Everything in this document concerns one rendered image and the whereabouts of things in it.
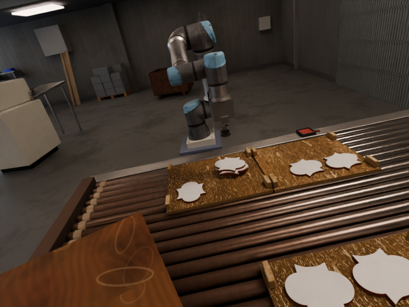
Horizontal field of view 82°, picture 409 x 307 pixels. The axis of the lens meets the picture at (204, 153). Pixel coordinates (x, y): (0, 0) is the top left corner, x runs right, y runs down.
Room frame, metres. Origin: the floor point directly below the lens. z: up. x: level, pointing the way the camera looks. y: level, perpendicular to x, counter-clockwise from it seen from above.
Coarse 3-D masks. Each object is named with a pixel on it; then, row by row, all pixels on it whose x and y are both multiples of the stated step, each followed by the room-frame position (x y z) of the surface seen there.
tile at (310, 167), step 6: (300, 162) 0.85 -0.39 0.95; (306, 162) 0.84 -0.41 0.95; (312, 162) 0.83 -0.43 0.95; (318, 162) 0.82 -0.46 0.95; (294, 168) 0.81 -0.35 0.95; (300, 168) 0.80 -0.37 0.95; (306, 168) 0.80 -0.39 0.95; (312, 168) 0.79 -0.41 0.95; (318, 168) 0.78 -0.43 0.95; (294, 174) 0.78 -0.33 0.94; (300, 174) 0.76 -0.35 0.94; (306, 174) 0.76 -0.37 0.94; (312, 174) 0.76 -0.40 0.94
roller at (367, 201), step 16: (400, 192) 0.59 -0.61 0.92; (320, 208) 0.59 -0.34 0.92; (336, 208) 0.58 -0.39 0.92; (352, 208) 0.57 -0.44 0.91; (256, 224) 0.58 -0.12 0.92; (272, 224) 0.57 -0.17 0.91; (288, 224) 0.56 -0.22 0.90; (176, 240) 0.58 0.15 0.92; (192, 240) 0.57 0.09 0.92; (208, 240) 0.56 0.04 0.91
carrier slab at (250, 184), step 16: (208, 160) 1.04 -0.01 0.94; (176, 176) 0.95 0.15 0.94; (192, 176) 0.92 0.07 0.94; (208, 176) 0.90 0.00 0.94; (224, 176) 0.87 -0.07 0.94; (240, 176) 0.85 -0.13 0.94; (256, 176) 0.82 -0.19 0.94; (176, 192) 0.82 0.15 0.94; (208, 192) 0.78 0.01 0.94; (224, 192) 0.76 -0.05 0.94; (240, 192) 0.74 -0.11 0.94; (256, 192) 0.72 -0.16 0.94; (272, 192) 0.72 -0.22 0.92; (176, 208) 0.72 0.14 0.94; (192, 208) 0.71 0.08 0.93
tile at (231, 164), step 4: (220, 160) 0.95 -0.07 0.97; (224, 160) 0.94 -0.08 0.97; (228, 160) 0.93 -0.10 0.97; (232, 160) 0.93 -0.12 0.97; (236, 160) 0.92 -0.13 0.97; (240, 160) 0.91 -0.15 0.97; (216, 164) 0.92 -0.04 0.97; (220, 164) 0.91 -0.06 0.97; (224, 164) 0.90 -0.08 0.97; (228, 164) 0.90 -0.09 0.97; (232, 164) 0.89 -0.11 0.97; (236, 164) 0.88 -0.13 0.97; (240, 164) 0.88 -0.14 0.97; (244, 164) 0.87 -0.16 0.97; (220, 168) 0.88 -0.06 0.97; (224, 168) 0.87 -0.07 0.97; (228, 168) 0.87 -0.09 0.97; (232, 168) 0.86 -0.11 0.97; (236, 168) 0.86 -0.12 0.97; (240, 168) 0.86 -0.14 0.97
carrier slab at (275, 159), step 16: (288, 144) 1.04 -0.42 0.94; (304, 144) 1.01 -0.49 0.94; (320, 144) 0.98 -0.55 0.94; (336, 144) 0.95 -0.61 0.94; (256, 160) 0.95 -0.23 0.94; (272, 160) 0.92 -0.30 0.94; (288, 160) 0.90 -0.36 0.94; (320, 160) 0.85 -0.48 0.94; (288, 176) 0.78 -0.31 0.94; (304, 176) 0.76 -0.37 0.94; (320, 176) 0.74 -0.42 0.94; (336, 176) 0.72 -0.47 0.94; (352, 176) 0.71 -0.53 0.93
